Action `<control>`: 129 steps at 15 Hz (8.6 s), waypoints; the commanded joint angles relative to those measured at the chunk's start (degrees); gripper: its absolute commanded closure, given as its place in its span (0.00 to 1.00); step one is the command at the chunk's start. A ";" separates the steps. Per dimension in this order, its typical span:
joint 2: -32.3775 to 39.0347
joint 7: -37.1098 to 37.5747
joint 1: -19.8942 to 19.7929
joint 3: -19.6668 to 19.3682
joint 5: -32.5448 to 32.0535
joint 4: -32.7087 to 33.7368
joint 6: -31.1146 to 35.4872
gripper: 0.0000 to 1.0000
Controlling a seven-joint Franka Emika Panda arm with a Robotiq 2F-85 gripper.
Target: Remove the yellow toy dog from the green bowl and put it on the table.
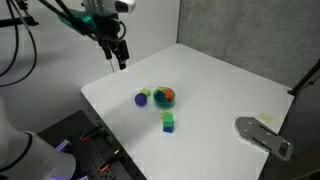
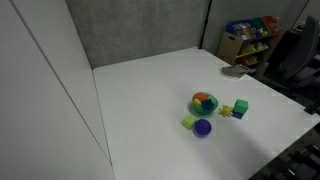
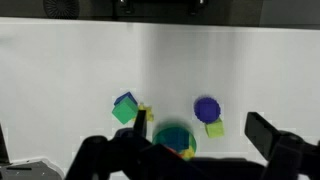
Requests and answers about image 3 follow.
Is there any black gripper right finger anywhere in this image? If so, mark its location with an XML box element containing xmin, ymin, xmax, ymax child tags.
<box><xmin>244</xmin><ymin>111</ymin><xmax>320</xmax><ymax>180</ymax></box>

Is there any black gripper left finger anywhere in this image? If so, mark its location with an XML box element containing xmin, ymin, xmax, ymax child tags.
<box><xmin>64</xmin><ymin>109</ymin><xmax>158</xmax><ymax>180</ymax></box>

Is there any yellow spiky toy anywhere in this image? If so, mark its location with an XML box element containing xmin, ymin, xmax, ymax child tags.
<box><xmin>137</xmin><ymin>102</ymin><xmax>156</xmax><ymax>123</ymax></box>

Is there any green plastic bowl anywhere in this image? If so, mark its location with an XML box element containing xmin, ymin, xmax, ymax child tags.
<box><xmin>152</xmin><ymin>122</ymin><xmax>198</xmax><ymax>161</ymax></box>

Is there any small dark blue cube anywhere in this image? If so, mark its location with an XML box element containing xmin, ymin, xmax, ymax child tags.
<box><xmin>113</xmin><ymin>91</ymin><xmax>138</xmax><ymax>107</ymax></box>

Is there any lime green cube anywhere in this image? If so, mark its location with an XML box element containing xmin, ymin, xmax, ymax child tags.
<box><xmin>204</xmin><ymin>118</ymin><xmax>226</xmax><ymax>139</ymax></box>

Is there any purple bumpy ball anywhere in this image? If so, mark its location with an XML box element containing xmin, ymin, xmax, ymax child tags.
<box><xmin>193</xmin><ymin>95</ymin><xmax>222</xmax><ymax>123</ymax></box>

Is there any grey metal mounting plate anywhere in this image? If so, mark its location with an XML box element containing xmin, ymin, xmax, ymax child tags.
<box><xmin>0</xmin><ymin>158</ymin><xmax>65</xmax><ymax>180</ymax></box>

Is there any black slanted stand pole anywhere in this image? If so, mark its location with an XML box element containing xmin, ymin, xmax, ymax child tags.
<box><xmin>0</xmin><ymin>122</ymin><xmax>12</xmax><ymax>165</ymax></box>

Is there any black round grille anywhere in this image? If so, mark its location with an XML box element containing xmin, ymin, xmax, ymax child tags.
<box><xmin>42</xmin><ymin>0</ymin><xmax>81</xmax><ymax>20</ymax></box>

